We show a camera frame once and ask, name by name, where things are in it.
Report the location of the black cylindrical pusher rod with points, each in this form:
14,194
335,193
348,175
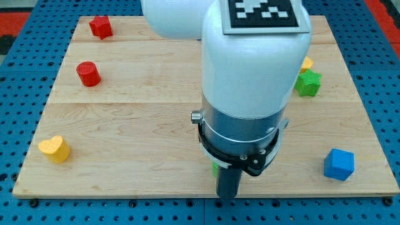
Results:
227,182

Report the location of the yellow block behind arm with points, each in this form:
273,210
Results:
307,64

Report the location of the wooden board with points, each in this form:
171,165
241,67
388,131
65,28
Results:
131,135

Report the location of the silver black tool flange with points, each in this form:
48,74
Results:
238,143

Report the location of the green star block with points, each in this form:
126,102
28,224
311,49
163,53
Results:
308,83

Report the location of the red star block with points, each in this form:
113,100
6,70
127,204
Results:
101,27

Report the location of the red cylinder block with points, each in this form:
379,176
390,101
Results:
88,74

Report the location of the green block behind rod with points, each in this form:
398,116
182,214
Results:
214,169

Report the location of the yellow heart block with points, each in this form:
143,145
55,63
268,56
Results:
55,149

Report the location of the black white fiducial marker tag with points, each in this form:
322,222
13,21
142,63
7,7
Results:
263,17

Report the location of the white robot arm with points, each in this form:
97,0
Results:
252,53

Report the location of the blue cube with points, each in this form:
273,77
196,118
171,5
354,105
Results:
339,164

